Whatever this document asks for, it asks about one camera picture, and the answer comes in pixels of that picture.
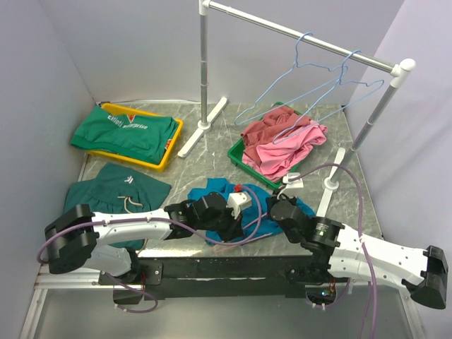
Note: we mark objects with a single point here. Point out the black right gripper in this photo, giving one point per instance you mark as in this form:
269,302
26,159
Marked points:
272,198

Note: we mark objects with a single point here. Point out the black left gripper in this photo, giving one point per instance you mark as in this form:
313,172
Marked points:
234,229

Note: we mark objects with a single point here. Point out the pink wire hanger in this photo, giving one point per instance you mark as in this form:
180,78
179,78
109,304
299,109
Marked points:
267,228

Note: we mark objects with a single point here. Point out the teal blue t shirt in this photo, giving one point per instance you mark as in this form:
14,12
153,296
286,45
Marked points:
223,187

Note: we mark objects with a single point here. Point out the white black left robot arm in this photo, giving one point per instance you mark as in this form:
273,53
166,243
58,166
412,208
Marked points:
84,239

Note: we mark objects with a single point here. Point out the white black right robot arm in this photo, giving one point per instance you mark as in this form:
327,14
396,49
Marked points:
339,251

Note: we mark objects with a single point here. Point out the pink t shirt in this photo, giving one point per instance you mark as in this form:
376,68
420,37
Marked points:
275,160

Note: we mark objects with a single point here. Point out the green printed t shirt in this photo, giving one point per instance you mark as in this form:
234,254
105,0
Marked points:
140,137

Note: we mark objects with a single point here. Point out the maroon t shirt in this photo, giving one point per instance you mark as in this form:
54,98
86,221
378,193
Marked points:
281,119

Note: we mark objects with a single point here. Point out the green plastic tray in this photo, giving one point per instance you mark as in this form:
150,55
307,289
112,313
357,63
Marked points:
235,154

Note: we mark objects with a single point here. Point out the dark green shorts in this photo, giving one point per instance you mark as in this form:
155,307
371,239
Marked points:
117,190

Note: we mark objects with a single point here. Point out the yellow plastic tray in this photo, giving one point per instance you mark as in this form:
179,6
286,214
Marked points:
119,109

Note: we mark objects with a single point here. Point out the silver white clothes rack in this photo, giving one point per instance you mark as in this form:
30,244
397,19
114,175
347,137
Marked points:
399,73

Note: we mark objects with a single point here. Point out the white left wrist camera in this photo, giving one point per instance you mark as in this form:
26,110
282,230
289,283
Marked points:
238,200

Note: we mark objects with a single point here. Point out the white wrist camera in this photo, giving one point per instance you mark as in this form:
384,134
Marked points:
238,200
292,185

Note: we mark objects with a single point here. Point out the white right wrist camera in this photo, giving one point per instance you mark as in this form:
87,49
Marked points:
292,185

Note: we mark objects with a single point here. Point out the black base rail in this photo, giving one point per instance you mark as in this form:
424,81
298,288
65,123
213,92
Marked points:
177,277

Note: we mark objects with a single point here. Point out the blue wire hanger middle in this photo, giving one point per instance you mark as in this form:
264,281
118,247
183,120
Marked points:
296,65

